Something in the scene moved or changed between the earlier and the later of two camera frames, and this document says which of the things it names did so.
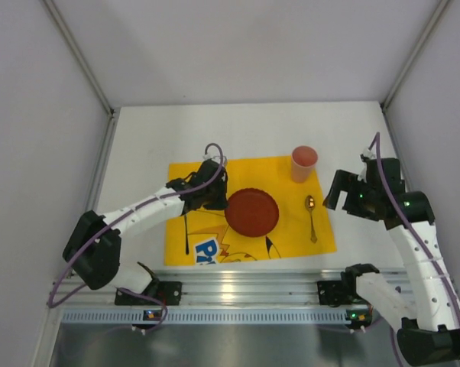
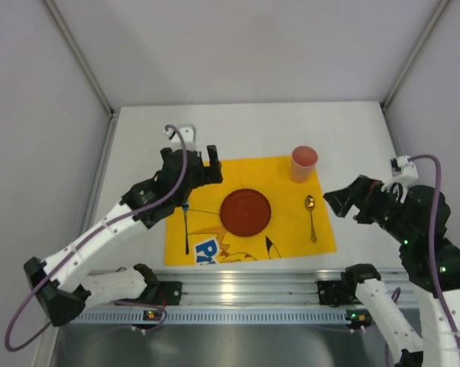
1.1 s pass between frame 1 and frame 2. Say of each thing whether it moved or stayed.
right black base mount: stayed
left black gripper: moved
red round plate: moved
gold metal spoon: stayed
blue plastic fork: stayed
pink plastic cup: stayed
